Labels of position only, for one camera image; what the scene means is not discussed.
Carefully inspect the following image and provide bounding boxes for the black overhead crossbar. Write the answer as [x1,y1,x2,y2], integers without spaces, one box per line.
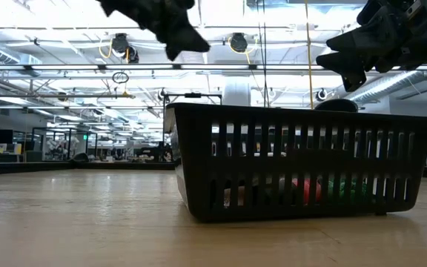
[0,63,427,72]

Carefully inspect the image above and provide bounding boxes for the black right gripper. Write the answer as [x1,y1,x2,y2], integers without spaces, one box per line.
[316,16,427,93]

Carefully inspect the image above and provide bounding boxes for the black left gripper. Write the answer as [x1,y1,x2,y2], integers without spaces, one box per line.
[96,0,211,62]

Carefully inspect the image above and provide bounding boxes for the pale pink nail polish bottle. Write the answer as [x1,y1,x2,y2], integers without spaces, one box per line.
[223,184,247,207]

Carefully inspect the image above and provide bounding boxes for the black gantry frame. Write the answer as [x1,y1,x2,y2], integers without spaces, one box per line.
[162,92,223,108]

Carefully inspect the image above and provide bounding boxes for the coral nail polish bottle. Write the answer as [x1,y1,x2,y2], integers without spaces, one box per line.
[278,177,322,205]

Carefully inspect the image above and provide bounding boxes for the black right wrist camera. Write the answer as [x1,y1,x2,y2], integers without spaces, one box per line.
[356,0,422,29]

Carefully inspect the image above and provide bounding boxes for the green nail polish bottle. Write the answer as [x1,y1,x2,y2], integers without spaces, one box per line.
[324,177,372,204]

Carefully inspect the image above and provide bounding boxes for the black slotted plastic basket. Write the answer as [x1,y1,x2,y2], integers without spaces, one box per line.
[163,102,427,223]

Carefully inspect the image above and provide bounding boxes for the silver ceiling duct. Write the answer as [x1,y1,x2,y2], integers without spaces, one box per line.
[348,72,427,105]

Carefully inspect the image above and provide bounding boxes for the black ceiling cable reel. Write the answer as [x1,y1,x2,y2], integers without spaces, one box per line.
[230,32,249,53]
[111,33,130,56]
[126,46,140,64]

